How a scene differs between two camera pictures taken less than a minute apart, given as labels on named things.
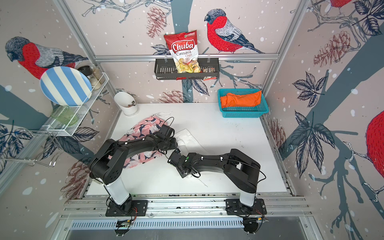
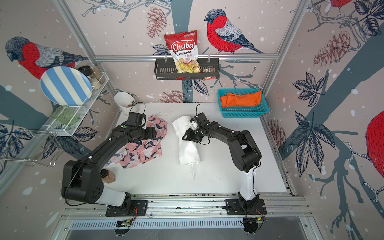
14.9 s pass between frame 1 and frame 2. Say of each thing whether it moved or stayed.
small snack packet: stayed
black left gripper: moved
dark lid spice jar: stayed
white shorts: moved
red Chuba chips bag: stayed
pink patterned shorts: stayed
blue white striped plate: stayed
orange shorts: stayed
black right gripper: moved
